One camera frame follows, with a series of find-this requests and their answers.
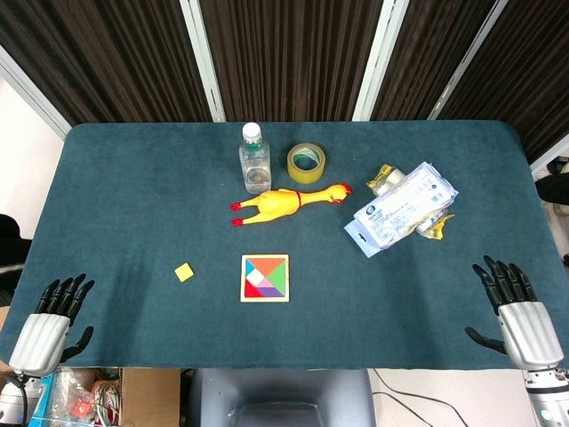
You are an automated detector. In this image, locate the wooden tangram puzzle tray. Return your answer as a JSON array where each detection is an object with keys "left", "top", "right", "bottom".
[{"left": 240, "top": 254, "right": 291, "bottom": 304}]

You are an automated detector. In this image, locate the blue table cloth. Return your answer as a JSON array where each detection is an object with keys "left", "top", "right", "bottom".
[{"left": 0, "top": 120, "right": 569, "bottom": 370}]

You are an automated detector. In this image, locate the yellow clear snack packet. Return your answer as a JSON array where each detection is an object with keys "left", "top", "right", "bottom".
[
  {"left": 415, "top": 213, "right": 456, "bottom": 240},
  {"left": 366, "top": 164, "right": 405, "bottom": 197}
]

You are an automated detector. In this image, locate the clear plastic bin with clutter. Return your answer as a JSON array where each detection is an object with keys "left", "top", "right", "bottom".
[{"left": 27, "top": 367, "right": 122, "bottom": 427}]

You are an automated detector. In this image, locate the black cable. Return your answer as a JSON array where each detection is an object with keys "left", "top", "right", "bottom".
[{"left": 375, "top": 368, "right": 470, "bottom": 427}]

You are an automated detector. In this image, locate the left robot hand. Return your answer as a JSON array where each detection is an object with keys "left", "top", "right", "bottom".
[{"left": 8, "top": 273, "right": 96, "bottom": 377}]

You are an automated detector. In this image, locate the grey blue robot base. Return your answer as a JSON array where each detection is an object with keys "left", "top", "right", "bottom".
[{"left": 185, "top": 367, "right": 373, "bottom": 427}]

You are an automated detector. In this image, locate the yellow rubber chicken toy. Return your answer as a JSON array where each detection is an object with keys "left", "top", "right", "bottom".
[{"left": 229, "top": 182, "right": 353, "bottom": 229}]

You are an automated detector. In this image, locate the clear plastic water bottle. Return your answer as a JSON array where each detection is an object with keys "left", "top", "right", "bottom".
[{"left": 238, "top": 122, "right": 273, "bottom": 195}]

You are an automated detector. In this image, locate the yellow packing tape roll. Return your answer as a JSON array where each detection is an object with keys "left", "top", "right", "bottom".
[{"left": 286, "top": 142, "right": 326, "bottom": 183}]

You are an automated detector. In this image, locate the cardboard box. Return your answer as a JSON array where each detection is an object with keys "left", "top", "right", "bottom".
[{"left": 116, "top": 367, "right": 181, "bottom": 427}]

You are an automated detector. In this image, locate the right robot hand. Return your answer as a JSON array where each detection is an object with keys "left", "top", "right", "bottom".
[{"left": 464, "top": 254, "right": 565, "bottom": 371}]

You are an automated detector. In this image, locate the white blue wipes package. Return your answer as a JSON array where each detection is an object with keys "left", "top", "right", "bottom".
[{"left": 343, "top": 161, "right": 460, "bottom": 259}]

